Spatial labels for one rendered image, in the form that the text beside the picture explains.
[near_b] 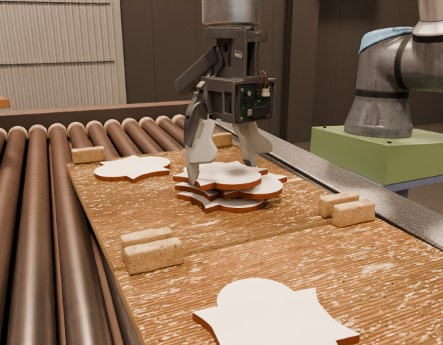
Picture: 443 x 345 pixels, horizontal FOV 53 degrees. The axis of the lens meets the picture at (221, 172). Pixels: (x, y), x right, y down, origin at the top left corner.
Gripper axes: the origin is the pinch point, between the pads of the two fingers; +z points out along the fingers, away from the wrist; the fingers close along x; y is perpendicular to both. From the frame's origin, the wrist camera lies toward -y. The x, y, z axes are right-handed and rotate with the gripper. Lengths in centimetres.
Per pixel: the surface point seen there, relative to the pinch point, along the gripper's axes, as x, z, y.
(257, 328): -15.9, 4.1, 26.6
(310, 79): 308, 19, -266
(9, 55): 40, -7, -326
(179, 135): 19.9, 4.6, -44.9
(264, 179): 5.7, 1.2, 3.2
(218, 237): -7.7, 4.5, 10.0
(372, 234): 8.1, 4.3, 20.6
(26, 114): -8, 1, -79
